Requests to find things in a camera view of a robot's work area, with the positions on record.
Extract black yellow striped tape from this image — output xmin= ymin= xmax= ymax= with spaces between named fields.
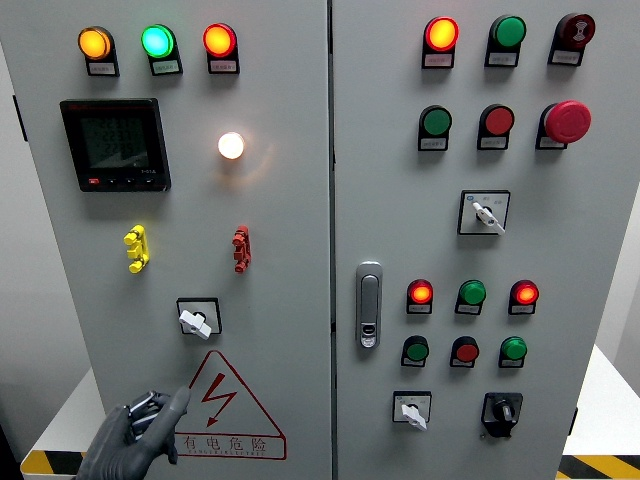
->
xmin=20 ymin=450 xmax=89 ymax=476
xmin=556 ymin=454 xmax=640 ymax=480

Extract red warning triangle sign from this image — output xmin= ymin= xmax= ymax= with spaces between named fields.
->
xmin=174 ymin=349 xmax=288 ymax=461

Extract pale grey cabinet door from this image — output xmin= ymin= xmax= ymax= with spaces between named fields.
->
xmin=0 ymin=0 xmax=333 ymax=480

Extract silver door lock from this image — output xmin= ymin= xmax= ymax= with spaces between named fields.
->
xmin=355 ymin=261 xmax=384 ymax=349

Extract black display meter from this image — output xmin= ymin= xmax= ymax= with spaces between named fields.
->
xmin=59 ymin=97 xmax=172 ymax=193

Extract small green push button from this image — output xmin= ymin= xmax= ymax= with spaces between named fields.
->
xmin=499 ymin=336 xmax=528 ymax=362
xmin=402 ymin=335 xmax=430 ymax=363

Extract white round lamp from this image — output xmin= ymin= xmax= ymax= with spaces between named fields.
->
xmin=217 ymin=131 xmax=246 ymax=161

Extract small red lamp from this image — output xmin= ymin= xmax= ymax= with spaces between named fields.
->
xmin=510 ymin=279 xmax=540 ymax=306
xmin=406 ymin=279 xmax=434 ymax=305

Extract small red push button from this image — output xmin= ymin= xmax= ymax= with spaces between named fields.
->
xmin=451 ymin=336 xmax=480 ymax=364

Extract pale grey door with lock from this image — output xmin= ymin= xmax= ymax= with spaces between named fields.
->
xmin=331 ymin=0 xmax=640 ymax=480

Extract small green lamp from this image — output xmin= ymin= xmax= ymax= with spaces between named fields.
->
xmin=457 ymin=279 xmax=487 ymax=306

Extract large yellow round lamp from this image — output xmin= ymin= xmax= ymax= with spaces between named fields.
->
xmin=77 ymin=26 xmax=112 ymax=61

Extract large lit green lamp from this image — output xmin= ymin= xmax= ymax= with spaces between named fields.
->
xmin=140 ymin=24 xmax=175 ymax=59

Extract large red round lamp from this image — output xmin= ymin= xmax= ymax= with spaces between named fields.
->
xmin=423 ymin=16 xmax=460 ymax=53
xmin=202 ymin=22 xmax=237 ymax=58

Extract large red stop button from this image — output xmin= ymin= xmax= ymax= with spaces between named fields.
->
xmin=540 ymin=100 xmax=593 ymax=146

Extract large dark green lamp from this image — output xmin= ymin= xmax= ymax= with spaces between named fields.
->
xmin=489 ymin=14 xmax=528 ymax=49

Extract dark red buzzer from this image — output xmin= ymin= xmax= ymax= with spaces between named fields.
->
xmin=554 ymin=13 xmax=597 ymax=50

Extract small yellow handle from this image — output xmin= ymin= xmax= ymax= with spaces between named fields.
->
xmin=123 ymin=224 xmax=149 ymax=275

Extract small red handle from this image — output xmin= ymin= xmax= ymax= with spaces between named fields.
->
xmin=231 ymin=225 xmax=252 ymax=275

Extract small white handle turn switch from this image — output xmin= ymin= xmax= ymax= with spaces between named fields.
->
xmin=391 ymin=390 xmax=433 ymax=432

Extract black handle turn switch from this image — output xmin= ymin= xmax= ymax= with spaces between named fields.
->
xmin=480 ymin=392 xmax=524 ymax=440

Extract large white handle turn switch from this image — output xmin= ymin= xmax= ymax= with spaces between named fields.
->
xmin=456 ymin=190 xmax=511 ymax=237

